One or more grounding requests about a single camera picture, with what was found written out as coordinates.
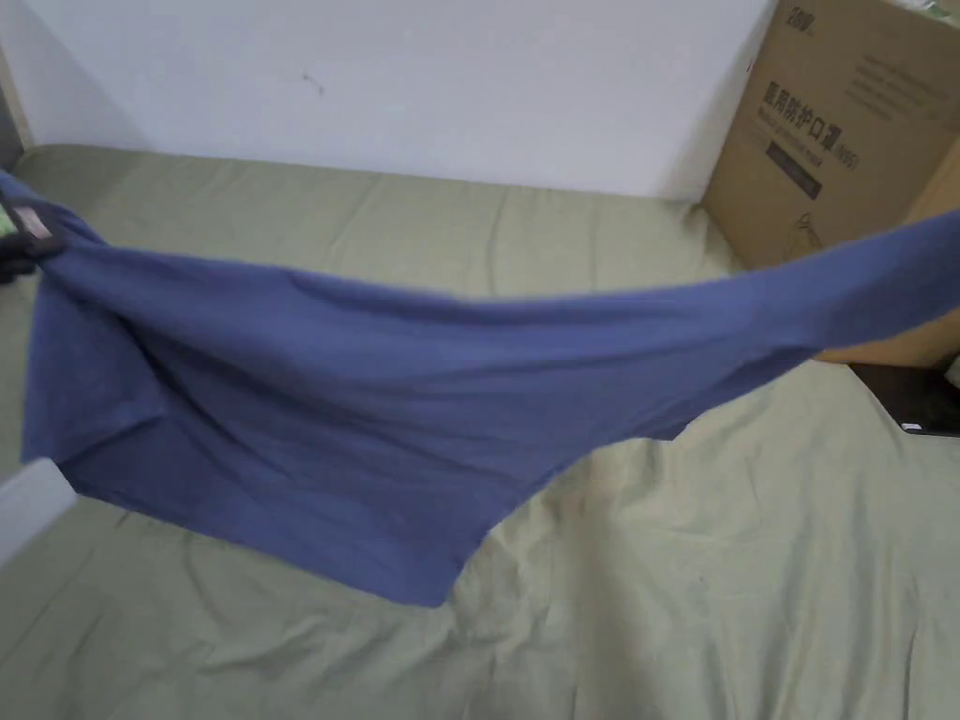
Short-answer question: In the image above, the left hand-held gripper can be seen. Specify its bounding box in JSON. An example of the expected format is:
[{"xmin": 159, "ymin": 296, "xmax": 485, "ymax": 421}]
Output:
[{"xmin": 0, "ymin": 457, "xmax": 78, "ymax": 595}]

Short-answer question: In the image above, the dark blue shirt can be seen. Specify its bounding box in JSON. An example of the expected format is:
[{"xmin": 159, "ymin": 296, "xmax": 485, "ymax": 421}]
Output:
[{"xmin": 0, "ymin": 168, "xmax": 960, "ymax": 608}]

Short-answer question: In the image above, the black flat case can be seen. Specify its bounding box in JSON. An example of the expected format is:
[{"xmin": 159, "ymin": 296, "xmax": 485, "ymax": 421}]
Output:
[{"xmin": 846, "ymin": 361, "xmax": 960, "ymax": 440}]

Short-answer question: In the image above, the brown cardboard carton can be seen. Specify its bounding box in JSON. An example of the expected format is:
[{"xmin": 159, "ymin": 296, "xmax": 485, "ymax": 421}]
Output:
[{"xmin": 700, "ymin": 0, "xmax": 960, "ymax": 368}]

